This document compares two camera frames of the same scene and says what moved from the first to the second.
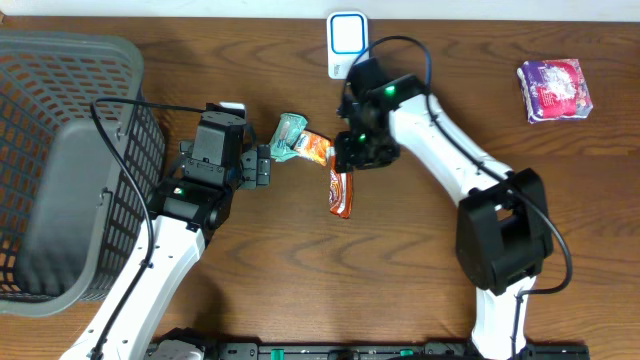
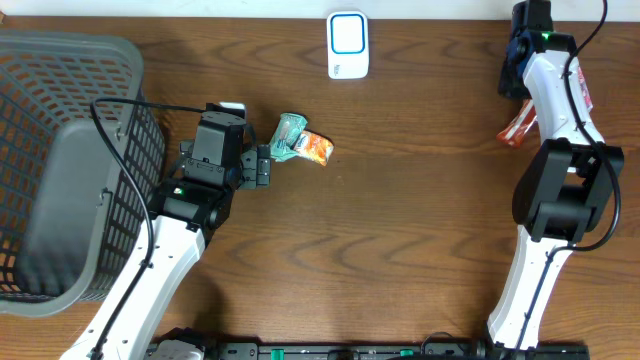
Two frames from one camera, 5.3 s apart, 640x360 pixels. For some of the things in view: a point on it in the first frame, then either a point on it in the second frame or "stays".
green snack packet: [285, 135] stays
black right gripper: [345, 155] to [506, 88]
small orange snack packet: [312, 146] stays
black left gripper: [248, 166] stays
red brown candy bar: [340, 189] to [525, 119]
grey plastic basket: [71, 211] stays
